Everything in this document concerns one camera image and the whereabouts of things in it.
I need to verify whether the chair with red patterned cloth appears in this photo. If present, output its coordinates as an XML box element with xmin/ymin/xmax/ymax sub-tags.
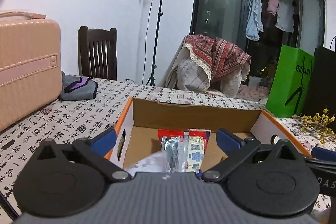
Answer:
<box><xmin>164</xmin><ymin>37</ymin><xmax>250</xmax><ymax>99</ymax></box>

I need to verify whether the white hanging garment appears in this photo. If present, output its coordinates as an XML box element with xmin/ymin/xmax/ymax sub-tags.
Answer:
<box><xmin>276</xmin><ymin>0</ymin><xmax>295</xmax><ymax>33</ymax></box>

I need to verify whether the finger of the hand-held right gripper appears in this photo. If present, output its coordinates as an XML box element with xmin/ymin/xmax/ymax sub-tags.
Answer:
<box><xmin>311</xmin><ymin>146</ymin><xmax>336</xmax><ymax>162</ymax></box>

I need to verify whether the pink suitcase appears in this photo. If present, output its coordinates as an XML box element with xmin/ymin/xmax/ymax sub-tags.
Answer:
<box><xmin>0</xmin><ymin>11</ymin><xmax>63</xmax><ymax>133</ymax></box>

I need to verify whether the green paper bag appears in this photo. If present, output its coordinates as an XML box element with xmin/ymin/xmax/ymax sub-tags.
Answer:
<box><xmin>266</xmin><ymin>45</ymin><xmax>315</xmax><ymax>119</ymax></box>

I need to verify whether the orange cardboard box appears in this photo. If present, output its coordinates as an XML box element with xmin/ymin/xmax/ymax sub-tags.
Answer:
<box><xmin>104</xmin><ymin>97</ymin><xmax>313</xmax><ymax>175</ymax></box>

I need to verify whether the calligraphy printed tablecloth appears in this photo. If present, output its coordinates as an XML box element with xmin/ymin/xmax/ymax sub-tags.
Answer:
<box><xmin>0</xmin><ymin>74</ymin><xmax>336</xmax><ymax>224</ymax></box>

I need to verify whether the dark glass sliding door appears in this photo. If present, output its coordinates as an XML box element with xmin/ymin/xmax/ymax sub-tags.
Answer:
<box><xmin>190</xmin><ymin>0</ymin><xmax>327</xmax><ymax>100</ymax></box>

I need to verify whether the black paper bag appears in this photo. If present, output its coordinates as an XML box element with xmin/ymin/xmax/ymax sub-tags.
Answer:
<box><xmin>302</xmin><ymin>36</ymin><xmax>336</xmax><ymax>120</ymax></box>

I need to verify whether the pink hanging garment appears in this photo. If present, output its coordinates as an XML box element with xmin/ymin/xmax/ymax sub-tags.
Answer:
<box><xmin>267</xmin><ymin>0</ymin><xmax>280</xmax><ymax>16</ymax></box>

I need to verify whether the dark wooden chair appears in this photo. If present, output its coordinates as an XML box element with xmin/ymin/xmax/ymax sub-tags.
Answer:
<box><xmin>78</xmin><ymin>26</ymin><xmax>118</xmax><ymax>82</ymax></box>

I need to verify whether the pale plastic snack packet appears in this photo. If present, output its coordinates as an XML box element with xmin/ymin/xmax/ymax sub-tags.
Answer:
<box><xmin>123</xmin><ymin>152</ymin><xmax>172</xmax><ymax>178</ymax></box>

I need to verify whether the red blue-label snack packet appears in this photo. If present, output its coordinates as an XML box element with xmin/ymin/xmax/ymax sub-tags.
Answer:
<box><xmin>187</xmin><ymin>129</ymin><xmax>212</xmax><ymax>179</ymax></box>

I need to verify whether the blue hanging garment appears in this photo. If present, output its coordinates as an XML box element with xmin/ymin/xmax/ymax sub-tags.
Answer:
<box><xmin>245</xmin><ymin>0</ymin><xmax>264</xmax><ymax>42</ymax></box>

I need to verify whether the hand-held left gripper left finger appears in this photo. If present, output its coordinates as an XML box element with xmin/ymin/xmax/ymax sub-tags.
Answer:
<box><xmin>34</xmin><ymin>128</ymin><xmax>132</xmax><ymax>184</ymax></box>

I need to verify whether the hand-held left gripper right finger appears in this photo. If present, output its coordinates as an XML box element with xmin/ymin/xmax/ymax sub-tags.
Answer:
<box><xmin>201</xmin><ymin>128</ymin><xmax>307</xmax><ymax>183</ymax></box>

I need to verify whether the yellow flower branch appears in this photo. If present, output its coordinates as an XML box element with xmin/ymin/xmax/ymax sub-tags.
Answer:
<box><xmin>293</xmin><ymin>108</ymin><xmax>336</xmax><ymax>145</ymax></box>

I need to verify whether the grey purple pouch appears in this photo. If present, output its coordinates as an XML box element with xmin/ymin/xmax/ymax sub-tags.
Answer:
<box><xmin>58</xmin><ymin>72</ymin><xmax>98</xmax><ymax>101</ymax></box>

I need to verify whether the red silver snack packet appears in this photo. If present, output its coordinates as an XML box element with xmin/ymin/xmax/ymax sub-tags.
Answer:
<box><xmin>157</xmin><ymin>129</ymin><xmax>190</xmax><ymax>173</ymax></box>

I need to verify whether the red patterned cloth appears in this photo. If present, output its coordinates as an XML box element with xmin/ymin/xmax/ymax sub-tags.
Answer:
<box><xmin>184</xmin><ymin>34</ymin><xmax>252</xmax><ymax>84</ymax></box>

